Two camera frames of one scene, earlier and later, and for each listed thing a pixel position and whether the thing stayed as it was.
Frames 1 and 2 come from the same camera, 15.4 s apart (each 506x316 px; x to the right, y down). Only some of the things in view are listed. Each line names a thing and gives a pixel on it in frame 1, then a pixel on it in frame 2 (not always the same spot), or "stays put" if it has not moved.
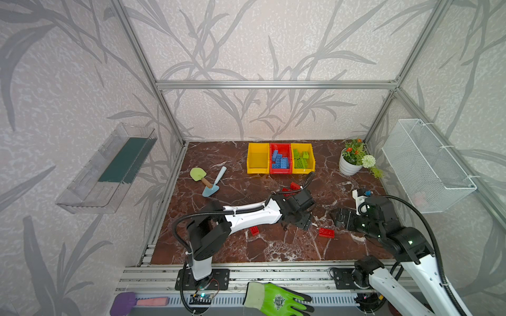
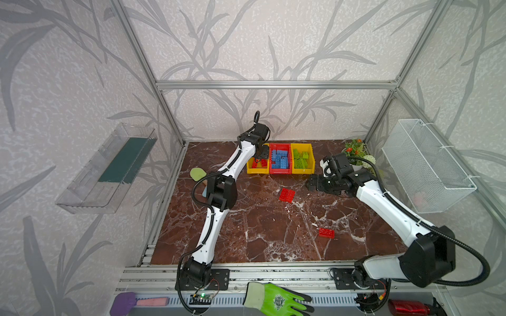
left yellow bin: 258,158 stays put
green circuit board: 200,299 stays put
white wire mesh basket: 429,174 stays put
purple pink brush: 125,303 stays put
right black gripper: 339,216 → 317,186
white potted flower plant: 354,157 stays put
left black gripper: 306,222 → 265,153
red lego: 254,230 → 263,163
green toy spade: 197,174 stays put
